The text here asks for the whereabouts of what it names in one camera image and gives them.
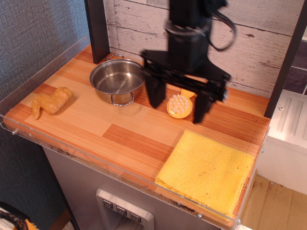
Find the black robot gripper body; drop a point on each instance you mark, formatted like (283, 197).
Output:
(185, 63)

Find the stainless steel pot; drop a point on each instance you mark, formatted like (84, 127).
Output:
(118, 80)

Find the dark vertical post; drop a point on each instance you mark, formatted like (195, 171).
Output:
(288, 60)
(96, 19)

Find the yellow cloth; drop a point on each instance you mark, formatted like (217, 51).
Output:
(207, 172)

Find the toy fridge dispenser panel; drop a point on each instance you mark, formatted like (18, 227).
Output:
(119, 214)

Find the clear acrylic table guard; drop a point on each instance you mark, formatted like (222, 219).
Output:
(128, 145)

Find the toy chicken wing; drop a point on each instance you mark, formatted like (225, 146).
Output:
(50, 103)

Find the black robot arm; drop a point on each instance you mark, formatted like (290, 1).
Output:
(197, 12)

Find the dark right vertical post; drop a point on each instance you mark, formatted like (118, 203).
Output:
(288, 60)

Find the dark left vertical post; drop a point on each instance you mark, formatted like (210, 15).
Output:
(96, 19)

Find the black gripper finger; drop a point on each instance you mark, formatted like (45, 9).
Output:
(155, 90)
(202, 106)

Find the yellow scrub brush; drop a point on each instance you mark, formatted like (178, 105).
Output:
(180, 105)

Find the yellow object bottom left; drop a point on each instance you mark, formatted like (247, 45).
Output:
(30, 225)

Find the white toy cabinet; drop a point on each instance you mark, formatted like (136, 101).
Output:
(283, 157)

